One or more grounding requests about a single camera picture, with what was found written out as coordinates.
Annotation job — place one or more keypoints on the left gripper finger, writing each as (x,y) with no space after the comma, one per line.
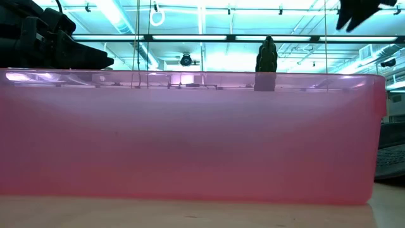
(82,58)
(58,22)

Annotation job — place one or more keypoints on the green cactus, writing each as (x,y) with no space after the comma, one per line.
(267,54)

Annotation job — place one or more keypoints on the white ceiling air vent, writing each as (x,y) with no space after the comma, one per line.
(366,52)

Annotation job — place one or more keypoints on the translucent pink plastic bin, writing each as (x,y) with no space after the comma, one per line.
(190,142)

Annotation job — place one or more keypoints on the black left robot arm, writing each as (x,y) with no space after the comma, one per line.
(12,31)

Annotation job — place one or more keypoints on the black round camera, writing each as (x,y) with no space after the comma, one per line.
(186,60)

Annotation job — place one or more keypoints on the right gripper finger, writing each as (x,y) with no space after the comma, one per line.
(346,11)
(370,9)

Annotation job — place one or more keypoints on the black aluminium table frame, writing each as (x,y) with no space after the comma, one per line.
(231,38)

